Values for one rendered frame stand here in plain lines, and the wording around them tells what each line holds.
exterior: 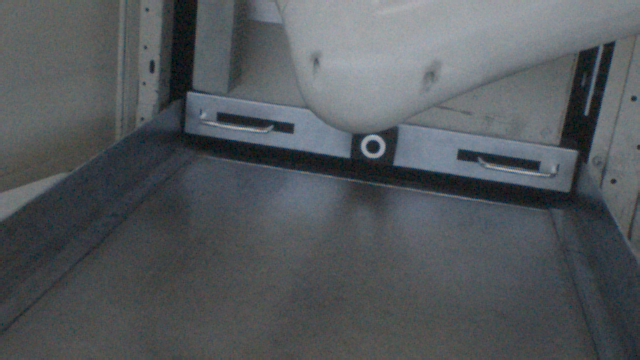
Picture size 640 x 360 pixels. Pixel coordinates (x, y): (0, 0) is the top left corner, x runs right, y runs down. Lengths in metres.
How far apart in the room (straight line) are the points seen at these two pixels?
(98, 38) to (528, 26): 0.64
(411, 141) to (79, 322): 0.56
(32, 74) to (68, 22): 0.08
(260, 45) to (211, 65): 0.12
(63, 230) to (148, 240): 0.09
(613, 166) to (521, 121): 0.13
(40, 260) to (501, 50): 0.46
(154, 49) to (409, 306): 0.53
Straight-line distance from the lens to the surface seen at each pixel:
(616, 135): 1.08
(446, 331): 0.74
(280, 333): 0.70
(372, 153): 1.08
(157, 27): 1.11
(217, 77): 1.02
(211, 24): 1.01
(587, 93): 1.08
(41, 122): 1.05
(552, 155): 1.11
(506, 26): 0.62
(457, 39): 0.61
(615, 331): 0.81
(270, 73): 1.12
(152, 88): 1.12
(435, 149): 1.10
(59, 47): 1.05
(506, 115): 1.11
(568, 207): 1.12
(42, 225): 0.79
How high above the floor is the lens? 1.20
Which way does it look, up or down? 19 degrees down
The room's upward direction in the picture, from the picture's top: 7 degrees clockwise
